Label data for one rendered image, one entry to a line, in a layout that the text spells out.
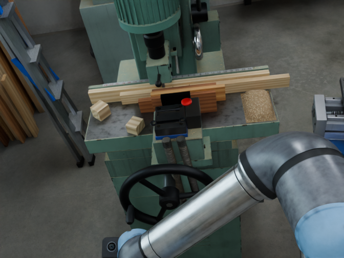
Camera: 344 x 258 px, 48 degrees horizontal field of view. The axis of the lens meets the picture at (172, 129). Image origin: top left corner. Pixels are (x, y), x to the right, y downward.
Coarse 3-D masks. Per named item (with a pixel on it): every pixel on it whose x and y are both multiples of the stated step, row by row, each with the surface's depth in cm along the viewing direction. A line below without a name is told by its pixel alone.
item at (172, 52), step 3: (174, 48) 124; (171, 51) 124; (174, 51) 124; (171, 54) 125; (174, 54) 125; (177, 57) 127; (177, 60) 127; (177, 63) 128; (177, 66) 129; (177, 69) 129; (177, 72) 130
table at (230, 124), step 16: (240, 96) 126; (112, 112) 130; (128, 112) 128; (208, 112) 123; (224, 112) 122; (240, 112) 121; (96, 128) 125; (112, 128) 124; (144, 128) 122; (208, 128) 118; (224, 128) 118; (240, 128) 118; (256, 128) 118; (272, 128) 118; (96, 144) 123; (112, 144) 123; (128, 144) 123; (144, 144) 123; (208, 144) 117; (192, 160) 114; (208, 160) 114
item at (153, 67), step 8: (168, 40) 125; (168, 48) 122; (168, 56) 118; (152, 64) 116; (160, 64) 116; (168, 64) 116; (152, 72) 117; (160, 72) 117; (168, 72) 117; (152, 80) 119; (160, 80) 119; (168, 80) 120
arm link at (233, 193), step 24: (264, 144) 63; (288, 144) 59; (312, 144) 57; (240, 168) 65; (264, 168) 62; (216, 192) 68; (240, 192) 65; (264, 192) 63; (168, 216) 74; (192, 216) 70; (216, 216) 68; (120, 240) 81; (144, 240) 75; (168, 240) 72; (192, 240) 71
